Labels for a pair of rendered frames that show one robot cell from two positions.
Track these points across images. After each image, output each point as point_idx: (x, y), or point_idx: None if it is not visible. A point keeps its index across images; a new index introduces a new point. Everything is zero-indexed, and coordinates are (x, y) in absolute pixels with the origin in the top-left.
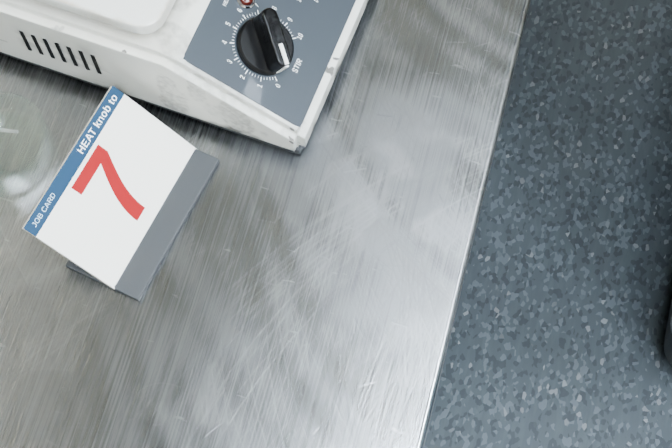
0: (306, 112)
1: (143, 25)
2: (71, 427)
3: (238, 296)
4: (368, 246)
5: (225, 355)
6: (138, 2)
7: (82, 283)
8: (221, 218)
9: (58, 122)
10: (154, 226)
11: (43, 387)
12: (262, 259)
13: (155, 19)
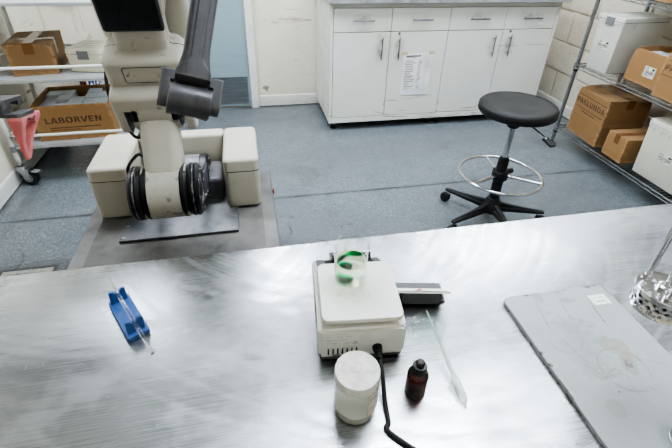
0: (372, 257)
1: (388, 263)
2: (478, 284)
3: (421, 267)
4: (390, 250)
5: (436, 264)
6: (382, 266)
7: (445, 297)
8: (405, 277)
9: (408, 324)
10: (419, 287)
11: (475, 293)
12: (409, 266)
13: (384, 261)
